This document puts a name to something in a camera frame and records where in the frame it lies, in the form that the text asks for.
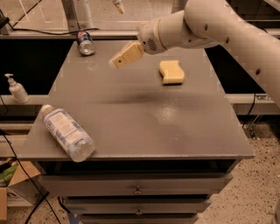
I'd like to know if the blue pepsi can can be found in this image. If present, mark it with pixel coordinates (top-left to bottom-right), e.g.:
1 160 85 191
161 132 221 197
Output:
76 31 95 56

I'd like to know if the grey drawer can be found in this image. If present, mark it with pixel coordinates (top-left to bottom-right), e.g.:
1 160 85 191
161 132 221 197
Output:
64 196 210 214
80 214 199 224
39 173 233 197

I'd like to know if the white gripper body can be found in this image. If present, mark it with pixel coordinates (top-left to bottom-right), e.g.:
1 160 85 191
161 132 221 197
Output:
137 18 165 55

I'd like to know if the white pump dispenser bottle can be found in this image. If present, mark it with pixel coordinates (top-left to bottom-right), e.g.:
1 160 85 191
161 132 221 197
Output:
4 73 30 104

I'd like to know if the cardboard box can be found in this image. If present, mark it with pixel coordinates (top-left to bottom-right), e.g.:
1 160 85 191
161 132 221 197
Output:
0 161 46 221

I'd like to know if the grey drawer cabinet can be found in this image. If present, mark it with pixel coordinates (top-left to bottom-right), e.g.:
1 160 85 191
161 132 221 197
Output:
17 38 256 224

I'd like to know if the top grey drawer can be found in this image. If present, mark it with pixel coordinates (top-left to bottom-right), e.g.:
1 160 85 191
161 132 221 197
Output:
39 173 233 197

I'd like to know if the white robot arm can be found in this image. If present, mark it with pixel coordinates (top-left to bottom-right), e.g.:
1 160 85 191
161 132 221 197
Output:
109 0 280 105

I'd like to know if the bottom grey drawer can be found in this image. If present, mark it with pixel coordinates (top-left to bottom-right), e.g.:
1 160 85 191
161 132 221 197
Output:
80 214 199 224

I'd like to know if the black cable on floor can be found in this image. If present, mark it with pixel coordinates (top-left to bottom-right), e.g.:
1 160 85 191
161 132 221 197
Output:
0 95 62 224

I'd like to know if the blue plastic water bottle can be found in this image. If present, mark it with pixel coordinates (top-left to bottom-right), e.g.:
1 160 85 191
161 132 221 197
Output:
41 104 95 163

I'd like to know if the green packet in box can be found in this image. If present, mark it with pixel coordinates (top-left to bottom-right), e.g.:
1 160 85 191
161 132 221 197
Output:
0 163 18 187

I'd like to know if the yellow sponge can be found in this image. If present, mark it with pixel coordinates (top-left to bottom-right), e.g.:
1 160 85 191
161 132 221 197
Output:
159 60 185 85

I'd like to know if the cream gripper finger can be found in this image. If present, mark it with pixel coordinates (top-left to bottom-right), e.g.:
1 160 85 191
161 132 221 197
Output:
108 41 144 68

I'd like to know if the middle grey drawer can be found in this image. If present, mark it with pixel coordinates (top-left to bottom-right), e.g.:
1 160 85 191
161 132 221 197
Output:
64 196 210 214

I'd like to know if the black cable on ledge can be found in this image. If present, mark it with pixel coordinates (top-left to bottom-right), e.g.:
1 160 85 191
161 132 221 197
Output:
0 8 101 37

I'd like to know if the metal frame post left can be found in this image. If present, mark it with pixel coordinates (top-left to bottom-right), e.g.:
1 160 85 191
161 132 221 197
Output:
61 0 79 32

